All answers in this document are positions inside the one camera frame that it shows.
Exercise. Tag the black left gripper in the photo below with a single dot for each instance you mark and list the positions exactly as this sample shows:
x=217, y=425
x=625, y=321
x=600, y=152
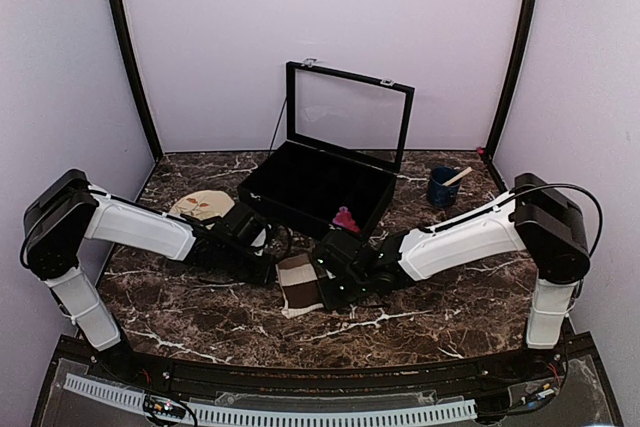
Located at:
x=263, y=275

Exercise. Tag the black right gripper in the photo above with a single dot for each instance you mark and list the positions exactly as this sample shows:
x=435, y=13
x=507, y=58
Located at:
x=331, y=300

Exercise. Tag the maroon purple striped sock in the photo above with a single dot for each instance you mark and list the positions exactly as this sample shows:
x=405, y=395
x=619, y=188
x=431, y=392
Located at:
x=344, y=219

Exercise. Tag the beige brown striped sock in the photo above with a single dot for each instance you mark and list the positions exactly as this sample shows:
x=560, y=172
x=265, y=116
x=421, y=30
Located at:
x=299, y=286

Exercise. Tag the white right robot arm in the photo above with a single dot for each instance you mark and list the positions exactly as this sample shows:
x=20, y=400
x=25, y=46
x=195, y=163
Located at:
x=534, y=216

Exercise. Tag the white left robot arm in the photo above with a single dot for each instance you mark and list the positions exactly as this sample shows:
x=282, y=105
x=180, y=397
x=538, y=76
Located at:
x=73, y=210

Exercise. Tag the beige cloth hat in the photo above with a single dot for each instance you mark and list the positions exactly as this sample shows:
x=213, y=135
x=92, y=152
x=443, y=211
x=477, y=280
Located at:
x=203, y=204

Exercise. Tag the dark blue mug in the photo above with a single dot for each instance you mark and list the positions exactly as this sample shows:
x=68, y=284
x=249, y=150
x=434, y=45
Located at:
x=439, y=195

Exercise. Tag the black display case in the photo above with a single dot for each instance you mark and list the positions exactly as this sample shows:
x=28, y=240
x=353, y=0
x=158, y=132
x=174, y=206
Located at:
x=345, y=139

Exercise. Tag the wooden stick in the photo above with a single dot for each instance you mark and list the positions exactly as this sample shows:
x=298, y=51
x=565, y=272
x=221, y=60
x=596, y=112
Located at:
x=458, y=176

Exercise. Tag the white slotted cable duct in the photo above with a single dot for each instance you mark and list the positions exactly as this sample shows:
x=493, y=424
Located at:
x=235, y=409

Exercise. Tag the black front frame rail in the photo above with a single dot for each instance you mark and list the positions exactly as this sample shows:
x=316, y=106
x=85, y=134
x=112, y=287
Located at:
x=488, y=376

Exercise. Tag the black left corner post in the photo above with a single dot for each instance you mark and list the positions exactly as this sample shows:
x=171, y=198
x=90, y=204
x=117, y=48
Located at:
x=128, y=56

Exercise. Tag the black corner post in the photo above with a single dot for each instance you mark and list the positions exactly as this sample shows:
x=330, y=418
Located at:
x=128, y=56
x=521, y=36

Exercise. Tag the black right corner post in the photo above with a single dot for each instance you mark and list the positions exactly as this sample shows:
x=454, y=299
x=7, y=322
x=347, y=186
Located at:
x=521, y=36

